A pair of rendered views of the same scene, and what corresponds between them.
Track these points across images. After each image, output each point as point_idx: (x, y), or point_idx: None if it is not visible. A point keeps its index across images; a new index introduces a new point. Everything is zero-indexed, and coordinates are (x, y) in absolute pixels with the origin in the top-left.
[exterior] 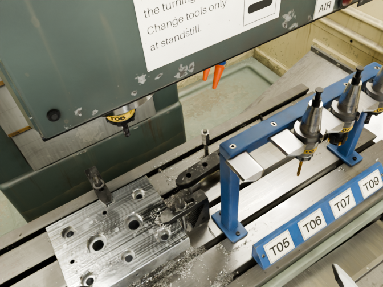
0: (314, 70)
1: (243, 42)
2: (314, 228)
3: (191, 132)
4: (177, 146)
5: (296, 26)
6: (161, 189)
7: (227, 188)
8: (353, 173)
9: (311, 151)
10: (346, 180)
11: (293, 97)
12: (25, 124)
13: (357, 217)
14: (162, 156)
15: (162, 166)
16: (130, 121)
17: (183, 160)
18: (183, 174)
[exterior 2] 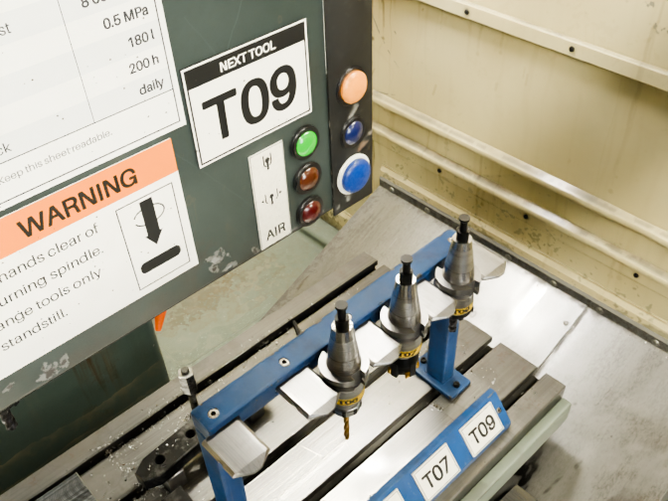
0: (390, 222)
1: (147, 308)
2: None
3: (180, 357)
4: (141, 401)
5: (235, 265)
6: (111, 492)
7: (219, 483)
8: (456, 413)
9: (353, 400)
10: (445, 425)
11: (351, 279)
12: None
13: (467, 491)
14: (111, 423)
15: (113, 444)
16: (10, 406)
17: (154, 427)
18: (150, 459)
